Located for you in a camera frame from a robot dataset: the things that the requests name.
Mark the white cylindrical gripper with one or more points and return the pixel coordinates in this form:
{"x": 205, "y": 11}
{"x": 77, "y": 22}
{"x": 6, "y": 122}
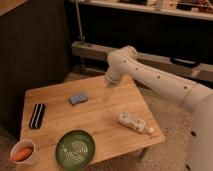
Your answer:
{"x": 112, "y": 79}

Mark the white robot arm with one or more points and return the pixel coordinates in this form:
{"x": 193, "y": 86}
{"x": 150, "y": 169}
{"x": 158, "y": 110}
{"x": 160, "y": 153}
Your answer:
{"x": 193, "y": 97}

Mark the wooden table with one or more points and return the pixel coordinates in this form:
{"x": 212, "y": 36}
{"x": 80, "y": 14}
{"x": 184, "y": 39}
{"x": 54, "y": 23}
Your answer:
{"x": 94, "y": 116}

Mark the blue sponge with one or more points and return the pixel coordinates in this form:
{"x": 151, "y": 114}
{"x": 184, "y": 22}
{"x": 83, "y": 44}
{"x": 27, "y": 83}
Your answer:
{"x": 78, "y": 98}

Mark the white patterned plastic bottle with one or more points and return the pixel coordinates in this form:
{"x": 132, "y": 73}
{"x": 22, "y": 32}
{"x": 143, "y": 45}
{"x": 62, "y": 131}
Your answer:
{"x": 134, "y": 123}

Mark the green round plate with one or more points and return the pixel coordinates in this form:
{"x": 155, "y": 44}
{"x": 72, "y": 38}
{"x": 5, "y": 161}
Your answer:
{"x": 75, "y": 150}

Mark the black white striped eraser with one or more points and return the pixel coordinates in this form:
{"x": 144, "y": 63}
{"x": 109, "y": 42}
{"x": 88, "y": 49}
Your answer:
{"x": 37, "y": 116}

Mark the grey metal shelf beam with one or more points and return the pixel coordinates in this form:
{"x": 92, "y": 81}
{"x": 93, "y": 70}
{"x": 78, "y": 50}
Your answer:
{"x": 98, "y": 52}

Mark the metal vertical pole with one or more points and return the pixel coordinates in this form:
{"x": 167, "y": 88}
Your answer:
{"x": 79, "y": 23}

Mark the white cup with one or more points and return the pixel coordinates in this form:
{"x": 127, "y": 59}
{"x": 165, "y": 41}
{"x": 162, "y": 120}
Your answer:
{"x": 22, "y": 144}

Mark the orange carrot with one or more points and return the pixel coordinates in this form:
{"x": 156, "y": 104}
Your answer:
{"x": 22, "y": 155}

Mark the upper white shelf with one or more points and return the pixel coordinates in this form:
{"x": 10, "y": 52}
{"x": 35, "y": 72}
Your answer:
{"x": 148, "y": 9}

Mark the black handle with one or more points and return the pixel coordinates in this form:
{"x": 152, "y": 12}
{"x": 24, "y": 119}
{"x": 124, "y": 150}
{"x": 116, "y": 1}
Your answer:
{"x": 185, "y": 64}

